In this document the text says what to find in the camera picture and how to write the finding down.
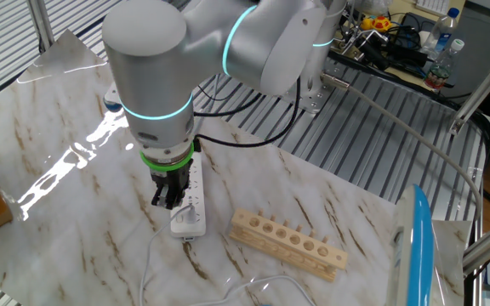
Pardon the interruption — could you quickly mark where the blue white desk lamp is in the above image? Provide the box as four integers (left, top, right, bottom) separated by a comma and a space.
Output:
387, 184, 437, 306

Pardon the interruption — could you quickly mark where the thick grey control cable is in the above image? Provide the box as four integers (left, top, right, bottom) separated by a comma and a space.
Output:
320, 71, 484, 230

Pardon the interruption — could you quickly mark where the aluminium frame post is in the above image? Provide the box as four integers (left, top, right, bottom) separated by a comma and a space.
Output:
26, 0, 55, 54

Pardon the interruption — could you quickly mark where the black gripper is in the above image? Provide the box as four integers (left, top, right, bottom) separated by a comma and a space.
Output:
149, 161, 191, 212

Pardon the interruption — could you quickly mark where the yellow red toy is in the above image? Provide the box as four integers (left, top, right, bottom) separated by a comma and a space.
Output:
360, 15, 393, 34

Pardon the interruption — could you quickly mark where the wooden test tube rack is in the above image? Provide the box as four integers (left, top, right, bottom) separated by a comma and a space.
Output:
227, 207, 350, 282

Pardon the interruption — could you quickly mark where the white lamp power cord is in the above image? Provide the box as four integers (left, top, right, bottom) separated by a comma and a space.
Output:
139, 203, 316, 306

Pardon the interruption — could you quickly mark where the blue capped water bottle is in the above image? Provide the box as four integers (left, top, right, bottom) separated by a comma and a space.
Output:
419, 7, 461, 60

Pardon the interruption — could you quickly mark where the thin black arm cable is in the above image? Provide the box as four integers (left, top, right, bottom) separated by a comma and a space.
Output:
191, 76, 302, 149

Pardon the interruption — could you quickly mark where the white power strip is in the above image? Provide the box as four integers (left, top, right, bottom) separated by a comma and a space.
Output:
168, 151, 208, 242

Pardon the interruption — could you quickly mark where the green labelled water bottle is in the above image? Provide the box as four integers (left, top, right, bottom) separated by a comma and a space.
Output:
423, 38, 466, 93

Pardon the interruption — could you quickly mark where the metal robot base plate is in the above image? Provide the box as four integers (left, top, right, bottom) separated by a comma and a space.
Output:
282, 80, 328, 115

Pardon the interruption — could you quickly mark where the green wrist adapter ring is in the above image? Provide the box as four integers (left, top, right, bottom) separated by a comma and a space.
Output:
139, 142, 196, 173

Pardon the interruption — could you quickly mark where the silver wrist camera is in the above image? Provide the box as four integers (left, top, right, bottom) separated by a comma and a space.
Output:
103, 82, 123, 114

